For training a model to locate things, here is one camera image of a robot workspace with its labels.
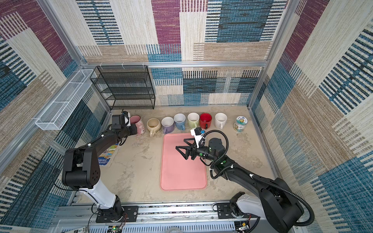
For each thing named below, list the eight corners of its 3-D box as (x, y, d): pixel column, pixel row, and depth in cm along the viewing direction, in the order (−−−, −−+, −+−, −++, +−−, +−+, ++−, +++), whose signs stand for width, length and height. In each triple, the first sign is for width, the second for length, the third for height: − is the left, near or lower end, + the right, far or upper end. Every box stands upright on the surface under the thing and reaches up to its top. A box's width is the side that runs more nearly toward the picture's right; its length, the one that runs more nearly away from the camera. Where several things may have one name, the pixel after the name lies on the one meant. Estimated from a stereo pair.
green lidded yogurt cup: (235, 131, 106) (238, 124, 100) (233, 122, 111) (236, 115, 105) (245, 131, 106) (249, 124, 100) (243, 122, 111) (246, 115, 105)
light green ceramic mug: (187, 132, 106) (187, 123, 99) (187, 121, 113) (187, 112, 105) (199, 132, 106) (199, 123, 99) (198, 121, 113) (199, 112, 105)
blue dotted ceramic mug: (174, 133, 106) (173, 125, 98) (175, 122, 113) (174, 113, 105) (185, 133, 106) (185, 125, 98) (185, 121, 113) (185, 113, 105)
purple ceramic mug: (162, 136, 105) (160, 129, 98) (163, 123, 112) (162, 116, 105) (173, 136, 104) (172, 129, 98) (174, 123, 112) (173, 116, 105)
